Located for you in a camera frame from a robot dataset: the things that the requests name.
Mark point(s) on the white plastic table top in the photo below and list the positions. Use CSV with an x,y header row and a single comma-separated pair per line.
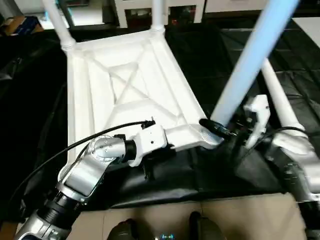
x,y
125,87

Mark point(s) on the white drawer unit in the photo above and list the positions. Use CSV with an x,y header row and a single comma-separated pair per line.
x,y
230,5

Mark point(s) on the grey metal pole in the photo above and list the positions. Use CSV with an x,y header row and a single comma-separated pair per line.
x,y
68,12

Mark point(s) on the black mat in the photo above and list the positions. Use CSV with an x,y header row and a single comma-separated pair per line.
x,y
212,170

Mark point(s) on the white glass door cabinet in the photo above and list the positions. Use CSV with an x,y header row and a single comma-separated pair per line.
x,y
160,10

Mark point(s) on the brown cardboard sheet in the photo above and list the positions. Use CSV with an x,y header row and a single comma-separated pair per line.
x,y
8,230

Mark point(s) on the blue printed package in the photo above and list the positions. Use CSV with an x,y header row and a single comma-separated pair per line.
x,y
22,26

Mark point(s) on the white flat board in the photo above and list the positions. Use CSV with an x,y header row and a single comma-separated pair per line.
x,y
308,31

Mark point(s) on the dark left robot foot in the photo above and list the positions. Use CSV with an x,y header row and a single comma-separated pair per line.
x,y
123,230

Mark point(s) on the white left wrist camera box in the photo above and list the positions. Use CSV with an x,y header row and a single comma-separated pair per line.
x,y
151,142

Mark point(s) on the white plastic table leg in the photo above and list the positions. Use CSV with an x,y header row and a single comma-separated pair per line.
x,y
280,95
252,65
58,25
158,13

